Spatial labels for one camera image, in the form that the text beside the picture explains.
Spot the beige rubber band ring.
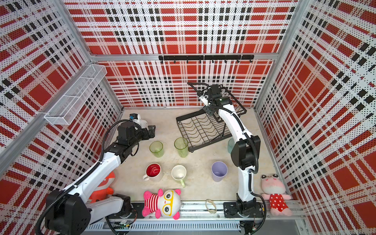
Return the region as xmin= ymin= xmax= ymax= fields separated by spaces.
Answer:
xmin=205 ymin=199 xmax=217 ymax=214

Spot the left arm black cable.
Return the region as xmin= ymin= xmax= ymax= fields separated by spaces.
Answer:
xmin=34 ymin=119 xmax=133 ymax=235

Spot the black wire dish rack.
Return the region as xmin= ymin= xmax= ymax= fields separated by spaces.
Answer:
xmin=176 ymin=83 xmax=247 ymax=152

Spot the cream mug green handle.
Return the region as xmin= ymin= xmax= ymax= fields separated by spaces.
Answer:
xmin=171 ymin=165 xmax=187 ymax=188

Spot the red shark plush toy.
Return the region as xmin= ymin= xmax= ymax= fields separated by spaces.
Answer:
xmin=88 ymin=171 xmax=115 ymax=203

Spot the red and white mug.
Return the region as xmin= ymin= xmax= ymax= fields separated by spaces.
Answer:
xmin=143 ymin=163 xmax=164 ymax=182

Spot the pink striped plush doll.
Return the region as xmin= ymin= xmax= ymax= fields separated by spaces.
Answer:
xmin=142 ymin=189 xmax=181 ymax=220

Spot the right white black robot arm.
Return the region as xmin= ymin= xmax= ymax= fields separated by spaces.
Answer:
xmin=198 ymin=83 xmax=260 ymax=216

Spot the pink frog plush toy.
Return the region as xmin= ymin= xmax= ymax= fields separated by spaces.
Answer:
xmin=261 ymin=174 xmax=292 ymax=216

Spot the white square device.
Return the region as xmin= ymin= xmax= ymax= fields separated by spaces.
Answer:
xmin=137 ymin=118 xmax=148 ymax=128

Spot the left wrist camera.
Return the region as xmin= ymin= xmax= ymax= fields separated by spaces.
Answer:
xmin=129 ymin=113 xmax=141 ymax=121

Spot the teal plastic cup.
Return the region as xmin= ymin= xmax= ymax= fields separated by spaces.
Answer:
xmin=227 ymin=138 xmax=235 ymax=154

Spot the black wall hook rail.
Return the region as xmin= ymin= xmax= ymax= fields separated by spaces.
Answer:
xmin=158 ymin=54 xmax=255 ymax=63

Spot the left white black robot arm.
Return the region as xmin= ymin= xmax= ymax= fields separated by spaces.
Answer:
xmin=34 ymin=119 xmax=156 ymax=235

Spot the lilac plastic cup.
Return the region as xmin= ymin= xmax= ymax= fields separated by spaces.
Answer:
xmin=211 ymin=161 xmax=228 ymax=182

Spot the white wire wall basket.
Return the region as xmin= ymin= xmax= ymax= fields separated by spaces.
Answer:
xmin=45 ymin=64 xmax=107 ymax=125

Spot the short green glass cup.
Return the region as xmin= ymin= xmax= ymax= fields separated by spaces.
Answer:
xmin=149 ymin=141 xmax=164 ymax=158

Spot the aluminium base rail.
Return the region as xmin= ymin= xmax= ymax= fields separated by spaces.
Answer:
xmin=84 ymin=200 xmax=309 ymax=235

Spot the tall green glass cup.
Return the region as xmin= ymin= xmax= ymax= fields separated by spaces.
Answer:
xmin=174 ymin=137 xmax=188 ymax=158

